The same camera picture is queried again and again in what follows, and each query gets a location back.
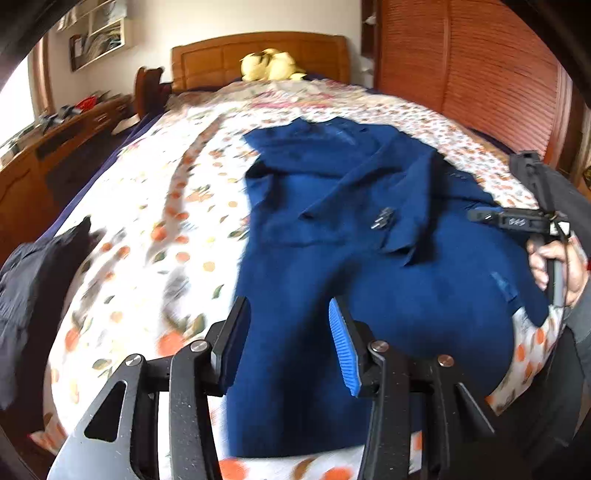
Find orange print bedsheet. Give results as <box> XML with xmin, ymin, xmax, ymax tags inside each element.
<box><xmin>30</xmin><ymin>85</ymin><xmax>566</xmax><ymax>480</ymax></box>

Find window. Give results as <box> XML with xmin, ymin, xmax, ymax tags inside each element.
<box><xmin>0</xmin><ymin>46</ymin><xmax>51</xmax><ymax>153</ymax></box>

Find white wall shelf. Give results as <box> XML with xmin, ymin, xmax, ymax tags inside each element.
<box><xmin>69</xmin><ymin>0</ymin><xmax>127</xmax><ymax>72</ymax></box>

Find wooden bed headboard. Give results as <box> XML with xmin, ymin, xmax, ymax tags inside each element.
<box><xmin>171</xmin><ymin>31</ymin><xmax>352</xmax><ymax>93</ymax></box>

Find person's right hand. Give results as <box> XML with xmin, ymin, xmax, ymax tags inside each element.
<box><xmin>526</xmin><ymin>239</ymin><xmax>591</xmax><ymax>308</ymax></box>

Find wooden chair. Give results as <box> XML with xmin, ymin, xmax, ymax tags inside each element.
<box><xmin>135</xmin><ymin>66</ymin><xmax>172</xmax><ymax>118</ymax></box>

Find blue blazer jacket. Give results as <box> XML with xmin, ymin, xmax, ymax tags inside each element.
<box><xmin>226</xmin><ymin>116</ymin><xmax>550</xmax><ymax>457</ymax></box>

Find wooden desk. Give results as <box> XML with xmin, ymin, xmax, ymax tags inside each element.
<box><xmin>0</xmin><ymin>95</ymin><xmax>134</xmax><ymax>259</ymax></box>

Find wooden slatted wardrobe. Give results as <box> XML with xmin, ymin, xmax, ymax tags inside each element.
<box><xmin>360</xmin><ymin>0</ymin><xmax>573</xmax><ymax>171</ymax></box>

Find floral blanket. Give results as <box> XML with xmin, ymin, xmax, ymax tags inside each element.
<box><xmin>166</xmin><ymin>78</ymin><xmax>370</xmax><ymax>121</ymax></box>

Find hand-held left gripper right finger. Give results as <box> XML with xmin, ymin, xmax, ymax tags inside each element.
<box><xmin>328</xmin><ymin>298</ymin><xmax>497</xmax><ymax>480</ymax></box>

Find black desk gadget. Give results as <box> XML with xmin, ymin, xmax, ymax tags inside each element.
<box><xmin>39</xmin><ymin>106</ymin><xmax>77</xmax><ymax>127</ymax></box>

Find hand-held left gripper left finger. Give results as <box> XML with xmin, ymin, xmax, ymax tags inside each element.
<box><xmin>46</xmin><ymin>295</ymin><xmax>252</xmax><ymax>480</ymax></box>

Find wooden door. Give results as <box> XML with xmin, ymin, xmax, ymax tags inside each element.
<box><xmin>561</xmin><ymin>88</ymin><xmax>591</xmax><ymax>185</ymax></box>

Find yellow plush toy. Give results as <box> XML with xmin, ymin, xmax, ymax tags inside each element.
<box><xmin>240</xmin><ymin>48</ymin><xmax>308</xmax><ymax>83</ymax></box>

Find black folded garment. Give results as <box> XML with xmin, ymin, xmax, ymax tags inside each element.
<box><xmin>0</xmin><ymin>216</ymin><xmax>93</xmax><ymax>411</ymax></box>

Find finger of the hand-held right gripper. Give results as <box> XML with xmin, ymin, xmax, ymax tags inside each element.
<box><xmin>468</xmin><ymin>208</ymin><xmax>552</xmax><ymax>235</ymax></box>
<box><xmin>509</xmin><ymin>150</ymin><xmax>591</xmax><ymax>227</ymax></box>

